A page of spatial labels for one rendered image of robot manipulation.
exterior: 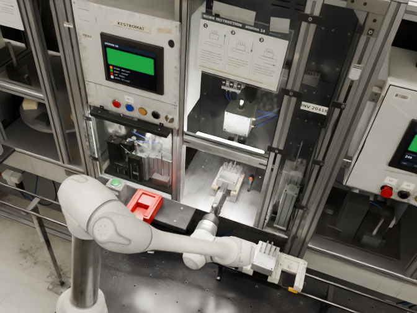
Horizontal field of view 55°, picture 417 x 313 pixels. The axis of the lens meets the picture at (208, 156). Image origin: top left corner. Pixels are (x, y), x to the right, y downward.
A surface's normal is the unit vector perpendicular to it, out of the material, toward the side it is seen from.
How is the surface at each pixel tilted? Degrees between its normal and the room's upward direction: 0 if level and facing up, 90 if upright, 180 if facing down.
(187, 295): 0
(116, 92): 90
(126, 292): 0
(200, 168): 0
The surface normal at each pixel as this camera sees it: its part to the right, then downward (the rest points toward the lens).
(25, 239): 0.07, -0.73
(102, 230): -0.25, -0.18
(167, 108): -0.34, 0.62
